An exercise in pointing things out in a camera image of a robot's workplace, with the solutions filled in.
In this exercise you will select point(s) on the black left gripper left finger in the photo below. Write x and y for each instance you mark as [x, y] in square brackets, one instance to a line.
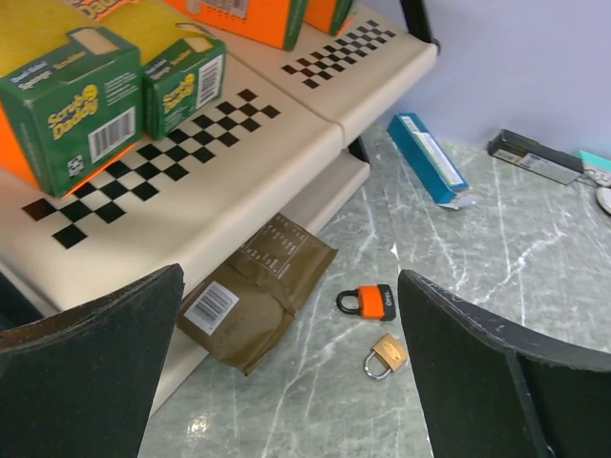
[81, 383]

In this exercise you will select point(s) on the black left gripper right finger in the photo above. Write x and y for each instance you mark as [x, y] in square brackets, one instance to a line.
[490, 387]

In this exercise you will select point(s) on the brass padlock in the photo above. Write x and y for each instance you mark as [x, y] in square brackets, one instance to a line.
[390, 354]

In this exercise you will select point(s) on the orange black padlock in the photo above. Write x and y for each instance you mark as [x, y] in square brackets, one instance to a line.
[374, 302]

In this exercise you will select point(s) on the brown paper package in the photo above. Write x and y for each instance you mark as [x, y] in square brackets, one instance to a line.
[243, 308]

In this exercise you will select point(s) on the beige checkered shelf rack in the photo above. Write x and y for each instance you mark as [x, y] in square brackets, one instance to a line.
[285, 137]

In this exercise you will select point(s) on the grey oval case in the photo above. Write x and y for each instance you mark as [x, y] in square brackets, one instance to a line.
[603, 199]

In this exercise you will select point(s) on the black long box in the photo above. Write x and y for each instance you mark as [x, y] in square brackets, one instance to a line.
[530, 155]

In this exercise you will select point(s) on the blue long box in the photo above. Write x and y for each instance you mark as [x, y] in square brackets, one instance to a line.
[433, 167]

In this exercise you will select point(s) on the teal white box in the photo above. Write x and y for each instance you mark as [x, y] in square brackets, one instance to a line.
[597, 168]

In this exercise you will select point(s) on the green Scrub Daddy box front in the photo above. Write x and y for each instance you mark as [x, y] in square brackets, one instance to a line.
[71, 95]

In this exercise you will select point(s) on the green scrub daddy box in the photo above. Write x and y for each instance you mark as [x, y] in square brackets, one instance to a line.
[182, 65]
[71, 95]

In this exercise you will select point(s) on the orange green box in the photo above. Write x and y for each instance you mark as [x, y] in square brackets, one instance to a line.
[330, 16]
[276, 23]

